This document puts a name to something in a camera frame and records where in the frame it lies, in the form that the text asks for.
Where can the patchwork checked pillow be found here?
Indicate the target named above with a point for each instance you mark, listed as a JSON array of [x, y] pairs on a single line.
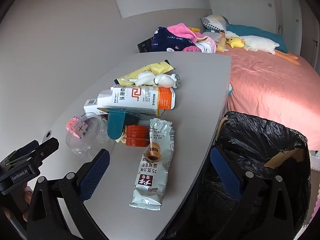
[[213, 22]]

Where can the teal plastic tool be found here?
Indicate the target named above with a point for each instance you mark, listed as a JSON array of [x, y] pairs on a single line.
[[116, 125]]

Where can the pink block toy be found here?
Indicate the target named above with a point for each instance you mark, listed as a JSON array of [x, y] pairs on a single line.
[[75, 127]]

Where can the bed with pink sheet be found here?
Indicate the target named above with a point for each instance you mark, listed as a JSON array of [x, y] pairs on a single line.
[[262, 85]]

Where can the long white cardboard box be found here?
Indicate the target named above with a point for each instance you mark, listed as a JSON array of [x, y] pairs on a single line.
[[90, 108]]

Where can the pink fleece cloth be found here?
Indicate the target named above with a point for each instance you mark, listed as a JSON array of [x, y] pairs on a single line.
[[178, 31]]

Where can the yellow duck plush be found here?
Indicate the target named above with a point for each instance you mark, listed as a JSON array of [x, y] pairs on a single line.
[[236, 43]]

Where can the yellow long plush toy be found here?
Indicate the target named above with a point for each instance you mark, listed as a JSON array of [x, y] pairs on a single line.
[[221, 43]]

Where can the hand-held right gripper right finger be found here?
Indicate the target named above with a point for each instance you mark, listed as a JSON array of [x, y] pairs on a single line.
[[225, 172]]

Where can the yellow cloth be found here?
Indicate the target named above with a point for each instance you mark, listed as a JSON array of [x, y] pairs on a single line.
[[193, 30]]

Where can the silver snack packet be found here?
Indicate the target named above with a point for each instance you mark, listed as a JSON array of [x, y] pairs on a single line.
[[152, 175]]

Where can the white goose plush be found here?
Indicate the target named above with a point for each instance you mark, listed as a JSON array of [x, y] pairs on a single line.
[[257, 43]]

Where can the white and orange medicine box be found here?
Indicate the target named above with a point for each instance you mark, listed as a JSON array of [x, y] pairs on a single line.
[[140, 97]]

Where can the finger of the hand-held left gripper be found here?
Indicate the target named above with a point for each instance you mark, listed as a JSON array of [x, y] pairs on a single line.
[[23, 151], [45, 152]]

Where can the navy printed blanket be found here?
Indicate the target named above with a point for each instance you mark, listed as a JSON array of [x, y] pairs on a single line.
[[165, 41]]

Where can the clear plastic cup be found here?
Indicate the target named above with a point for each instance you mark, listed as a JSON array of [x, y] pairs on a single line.
[[92, 140]]

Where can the person's left hand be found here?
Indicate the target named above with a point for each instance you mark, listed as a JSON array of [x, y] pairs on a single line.
[[28, 197]]

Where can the teal pillow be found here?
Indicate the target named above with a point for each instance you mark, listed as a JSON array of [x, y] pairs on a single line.
[[255, 33]]

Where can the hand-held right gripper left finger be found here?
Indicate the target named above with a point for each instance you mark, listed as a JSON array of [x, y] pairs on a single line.
[[96, 172]]

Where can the black switch panel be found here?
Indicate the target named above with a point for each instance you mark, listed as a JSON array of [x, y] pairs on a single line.
[[144, 46]]

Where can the white door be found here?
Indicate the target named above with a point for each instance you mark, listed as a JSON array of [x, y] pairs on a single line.
[[295, 5]]

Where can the small white drink bottle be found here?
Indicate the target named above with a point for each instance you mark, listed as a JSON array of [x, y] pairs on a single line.
[[167, 80], [146, 78]]

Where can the black trash bag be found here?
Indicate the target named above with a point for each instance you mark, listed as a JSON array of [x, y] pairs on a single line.
[[255, 140]]

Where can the yellow snack packet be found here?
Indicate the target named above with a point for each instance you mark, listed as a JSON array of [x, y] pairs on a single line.
[[152, 68]]

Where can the brown cardboard box bin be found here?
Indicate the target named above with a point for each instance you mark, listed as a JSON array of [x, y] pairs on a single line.
[[285, 158]]

